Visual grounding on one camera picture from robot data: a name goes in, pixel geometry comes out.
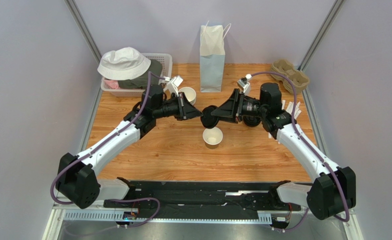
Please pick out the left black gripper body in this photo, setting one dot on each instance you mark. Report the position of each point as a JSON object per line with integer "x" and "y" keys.
{"x": 173, "y": 108}

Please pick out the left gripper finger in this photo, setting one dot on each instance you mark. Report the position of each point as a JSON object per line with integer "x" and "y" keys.
{"x": 191, "y": 99}
{"x": 190, "y": 112}

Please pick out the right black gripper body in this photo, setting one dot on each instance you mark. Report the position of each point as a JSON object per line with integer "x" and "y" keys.
{"x": 236, "y": 106}

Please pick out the black coffee cup lid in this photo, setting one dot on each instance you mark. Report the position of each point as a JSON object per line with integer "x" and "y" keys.
{"x": 208, "y": 120}

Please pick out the white paper coffee cup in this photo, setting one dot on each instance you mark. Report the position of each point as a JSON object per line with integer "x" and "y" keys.
{"x": 212, "y": 137}

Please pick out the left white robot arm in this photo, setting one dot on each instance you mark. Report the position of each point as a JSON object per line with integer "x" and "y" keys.
{"x": 77, "y": 174}

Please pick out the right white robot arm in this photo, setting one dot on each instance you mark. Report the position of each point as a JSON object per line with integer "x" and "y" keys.
{"x": 333, "y": 188}

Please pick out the stack of paper cups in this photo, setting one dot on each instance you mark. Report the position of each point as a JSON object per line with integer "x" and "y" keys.
{"x": 188, "y": 91}

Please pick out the bundle of wrapped straws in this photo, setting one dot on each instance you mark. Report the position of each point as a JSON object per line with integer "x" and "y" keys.
{"x": 292, "y": 108}

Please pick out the white paper bag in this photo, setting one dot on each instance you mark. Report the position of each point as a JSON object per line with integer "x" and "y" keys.
{"x": 212, "y": 57}

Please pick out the cardboard cup carrier stack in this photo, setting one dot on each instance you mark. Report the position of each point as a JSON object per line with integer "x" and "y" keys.
{"x": 299, "y": 79}

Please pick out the pink cloth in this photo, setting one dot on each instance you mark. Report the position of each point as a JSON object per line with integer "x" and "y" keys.
{"x": 112, "y": 84}

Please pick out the white bucket hat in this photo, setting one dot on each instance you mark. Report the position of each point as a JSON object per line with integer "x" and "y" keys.
{"x": 123, "y": 64}

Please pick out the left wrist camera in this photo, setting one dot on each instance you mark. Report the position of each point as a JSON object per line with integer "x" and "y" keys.
{"x": 172, "y": 84}

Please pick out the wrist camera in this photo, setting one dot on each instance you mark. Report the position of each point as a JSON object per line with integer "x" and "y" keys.
{"x": 244, "y": 84}
{"x": 172, "y": 84}

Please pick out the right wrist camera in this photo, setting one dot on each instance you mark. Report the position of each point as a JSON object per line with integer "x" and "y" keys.
{"x": 244, "y": 84}

